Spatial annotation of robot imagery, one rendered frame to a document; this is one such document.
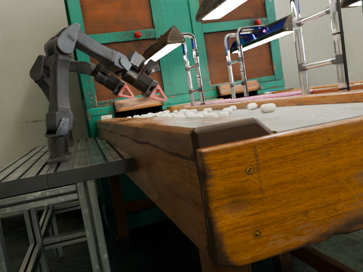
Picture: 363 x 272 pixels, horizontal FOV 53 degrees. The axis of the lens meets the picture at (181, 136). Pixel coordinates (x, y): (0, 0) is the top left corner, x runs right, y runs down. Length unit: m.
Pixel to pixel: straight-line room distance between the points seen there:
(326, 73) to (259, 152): 3.43
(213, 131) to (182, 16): 2.01
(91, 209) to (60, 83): 0.47
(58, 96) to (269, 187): 0.93
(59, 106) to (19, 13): 2.02
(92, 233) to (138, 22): 1.59
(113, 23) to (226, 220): 1.97
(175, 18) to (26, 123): 1.47
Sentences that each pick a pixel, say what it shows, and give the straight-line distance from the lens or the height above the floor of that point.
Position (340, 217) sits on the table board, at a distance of 0.56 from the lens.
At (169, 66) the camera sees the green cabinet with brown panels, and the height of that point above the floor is 1.03.
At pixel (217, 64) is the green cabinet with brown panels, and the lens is 2.47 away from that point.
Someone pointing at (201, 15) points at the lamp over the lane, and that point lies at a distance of 1.17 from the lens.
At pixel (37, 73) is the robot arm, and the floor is 1.03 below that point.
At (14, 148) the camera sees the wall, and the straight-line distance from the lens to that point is 3.16.
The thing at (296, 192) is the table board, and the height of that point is 0.66.
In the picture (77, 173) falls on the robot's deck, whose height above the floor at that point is 0.65.
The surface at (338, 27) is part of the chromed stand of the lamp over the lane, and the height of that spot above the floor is 0.91.
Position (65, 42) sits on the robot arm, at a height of 1.05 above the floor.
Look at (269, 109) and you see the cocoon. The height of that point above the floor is 0.75.
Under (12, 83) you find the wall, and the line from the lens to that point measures 3.16.
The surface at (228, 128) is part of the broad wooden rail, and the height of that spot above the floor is 0.76.
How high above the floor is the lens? 0.80
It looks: 5 degrees down
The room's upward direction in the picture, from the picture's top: 9 degrees counter-clockwise
